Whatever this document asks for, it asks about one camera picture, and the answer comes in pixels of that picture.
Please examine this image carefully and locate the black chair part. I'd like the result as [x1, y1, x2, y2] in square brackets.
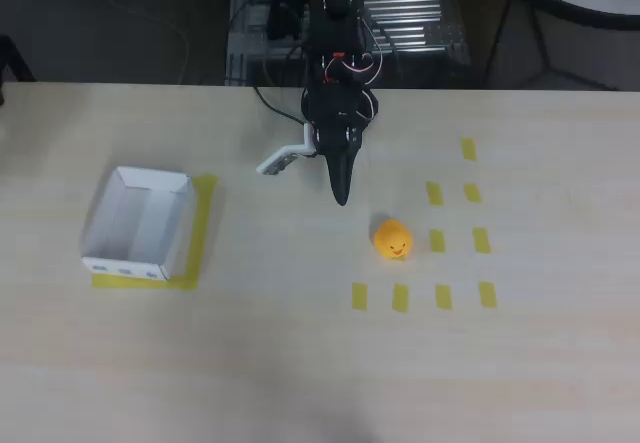
[0, 35, 37, 108]

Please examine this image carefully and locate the black camera cable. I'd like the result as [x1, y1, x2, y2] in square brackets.
[252, 85, 307, 126]

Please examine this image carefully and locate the black clamp block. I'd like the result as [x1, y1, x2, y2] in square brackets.
[266, 0, 307, 42]

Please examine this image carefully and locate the aluminium roller frame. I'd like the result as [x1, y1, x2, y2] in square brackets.
[224, 0, 474, 87]

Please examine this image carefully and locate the white floor cable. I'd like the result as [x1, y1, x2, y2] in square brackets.
[99, 0, 192, 83]

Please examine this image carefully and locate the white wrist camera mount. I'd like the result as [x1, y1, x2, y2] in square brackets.
[255, 121, 321, 178]

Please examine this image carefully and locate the yellow rubber duck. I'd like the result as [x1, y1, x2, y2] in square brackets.
[373, 218, 415, 262]

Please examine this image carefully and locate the white cardboard box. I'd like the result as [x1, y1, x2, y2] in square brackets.
[80, 165, 195, 283]

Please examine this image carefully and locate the black table leg frame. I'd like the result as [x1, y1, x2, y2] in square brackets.
[481, 0, 621, 92]

